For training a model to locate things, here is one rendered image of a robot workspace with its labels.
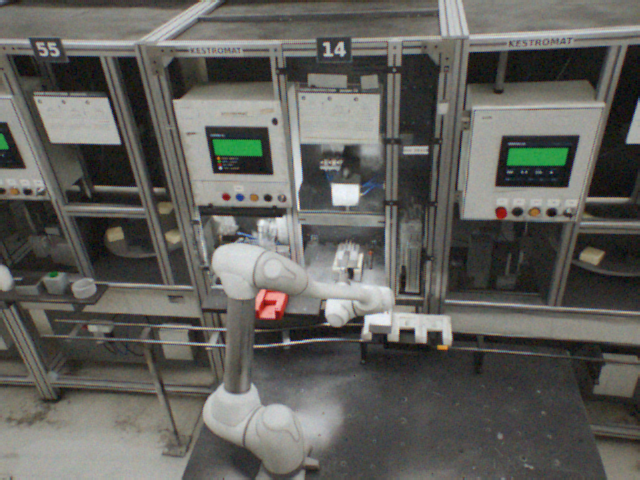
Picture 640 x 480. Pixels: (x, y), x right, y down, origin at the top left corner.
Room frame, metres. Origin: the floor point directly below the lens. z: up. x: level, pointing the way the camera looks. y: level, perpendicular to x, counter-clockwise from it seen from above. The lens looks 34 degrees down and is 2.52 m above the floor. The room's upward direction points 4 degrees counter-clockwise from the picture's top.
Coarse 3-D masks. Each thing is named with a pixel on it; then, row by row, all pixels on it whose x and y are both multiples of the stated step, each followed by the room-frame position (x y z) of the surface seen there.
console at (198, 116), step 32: (192, 96) 2.14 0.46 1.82; (224, 96) 2.11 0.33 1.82; (256, 96) 2.09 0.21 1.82; (192, 128) 2.06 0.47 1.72; (224, 128) 2.02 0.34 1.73; (256, 128) 2.00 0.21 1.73; (192, 160) 2.06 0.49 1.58; (224, 192) 2.04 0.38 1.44; (256, 192) 2.02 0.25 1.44; (288, 192) 1.99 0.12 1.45
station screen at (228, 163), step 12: (216, 156) 2.02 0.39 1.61; (228, 156) 2.01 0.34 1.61; (240, 156) 2.00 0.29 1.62; (252, 156) 1.99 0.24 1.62; (264, 156) 1.98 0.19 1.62; (216, 168) 2.02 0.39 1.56; (228, 168) 2.01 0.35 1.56; (240, 168) 2.00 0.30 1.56; (252, 168) 1.99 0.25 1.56; (264, 168) 1.98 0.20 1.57
